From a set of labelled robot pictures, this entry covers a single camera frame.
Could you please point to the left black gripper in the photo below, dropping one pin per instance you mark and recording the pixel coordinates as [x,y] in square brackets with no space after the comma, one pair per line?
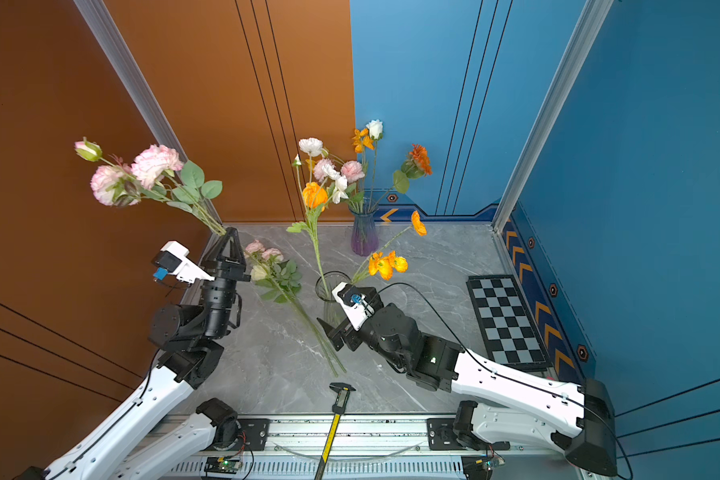
[232,269]

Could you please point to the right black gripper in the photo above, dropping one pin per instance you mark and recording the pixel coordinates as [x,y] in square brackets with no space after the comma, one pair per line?
[336,336]

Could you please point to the clear grey glass vase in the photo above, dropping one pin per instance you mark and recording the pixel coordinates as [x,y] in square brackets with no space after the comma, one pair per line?
[332,312]

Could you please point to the blue purple glass vase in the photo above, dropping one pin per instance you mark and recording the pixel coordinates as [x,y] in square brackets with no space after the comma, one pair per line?
[364,238]

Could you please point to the white orange ranunculus stem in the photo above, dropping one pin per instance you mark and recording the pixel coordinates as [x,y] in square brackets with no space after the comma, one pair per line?
[310,223]

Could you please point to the pink peony flower stem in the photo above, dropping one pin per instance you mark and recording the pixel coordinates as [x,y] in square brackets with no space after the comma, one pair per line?
[348,171]

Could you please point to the white rose flower stem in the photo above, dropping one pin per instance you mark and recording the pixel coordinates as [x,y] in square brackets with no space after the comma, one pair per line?
[375,134]

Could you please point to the orange gerbera flower stem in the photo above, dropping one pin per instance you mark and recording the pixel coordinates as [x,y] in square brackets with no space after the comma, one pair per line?
[417,164]

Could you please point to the yellow poppy flower stem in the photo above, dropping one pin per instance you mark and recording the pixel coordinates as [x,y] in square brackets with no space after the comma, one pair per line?
[360,141]

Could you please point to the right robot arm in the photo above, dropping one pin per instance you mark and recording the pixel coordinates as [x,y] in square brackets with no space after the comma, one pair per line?
[501,404]

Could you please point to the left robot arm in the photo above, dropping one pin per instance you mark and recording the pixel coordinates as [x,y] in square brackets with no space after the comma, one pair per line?
[188,351]

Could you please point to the mixed flower bunch on table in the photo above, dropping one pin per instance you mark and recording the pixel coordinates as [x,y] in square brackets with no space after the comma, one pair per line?
[280,281]

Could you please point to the yellow black caliper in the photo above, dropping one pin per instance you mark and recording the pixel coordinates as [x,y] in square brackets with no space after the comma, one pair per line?
[343,392]

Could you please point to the left green circuit board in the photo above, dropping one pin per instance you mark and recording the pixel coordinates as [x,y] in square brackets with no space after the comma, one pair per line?
[223,466]

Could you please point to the green circuit board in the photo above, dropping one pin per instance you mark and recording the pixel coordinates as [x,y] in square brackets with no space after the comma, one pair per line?
[223,466]
[480,468]

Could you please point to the black white checkerboard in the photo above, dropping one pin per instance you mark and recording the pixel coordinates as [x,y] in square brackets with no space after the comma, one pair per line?
[511,338]

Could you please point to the right green circuit board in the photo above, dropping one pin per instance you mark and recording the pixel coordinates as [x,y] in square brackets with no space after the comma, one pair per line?
[480,468]

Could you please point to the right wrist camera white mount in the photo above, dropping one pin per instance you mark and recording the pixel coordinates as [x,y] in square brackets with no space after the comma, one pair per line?
[358,303]

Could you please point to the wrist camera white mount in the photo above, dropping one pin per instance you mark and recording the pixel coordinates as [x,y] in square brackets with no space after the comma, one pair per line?
[172,260]
[358,303]

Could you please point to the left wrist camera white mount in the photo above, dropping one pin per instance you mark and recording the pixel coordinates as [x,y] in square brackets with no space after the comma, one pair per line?
[172,260]

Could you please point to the aluminium front rail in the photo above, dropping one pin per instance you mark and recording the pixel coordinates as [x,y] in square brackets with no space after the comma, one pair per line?
[366,446]

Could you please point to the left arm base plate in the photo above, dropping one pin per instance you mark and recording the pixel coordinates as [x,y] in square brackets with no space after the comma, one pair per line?
[249,434]

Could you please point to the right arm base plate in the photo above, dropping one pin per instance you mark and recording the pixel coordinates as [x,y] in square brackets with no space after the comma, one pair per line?
[442,435]

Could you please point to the left aluminium corner post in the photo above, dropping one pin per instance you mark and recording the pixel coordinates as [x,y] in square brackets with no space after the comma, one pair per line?
[105,31]

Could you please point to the aluminium corner post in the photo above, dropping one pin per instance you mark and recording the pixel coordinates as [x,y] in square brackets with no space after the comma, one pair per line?
[105,31]
[587,28]

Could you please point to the right aluminium corner post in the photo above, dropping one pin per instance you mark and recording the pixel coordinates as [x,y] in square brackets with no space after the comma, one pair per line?
[587,28]

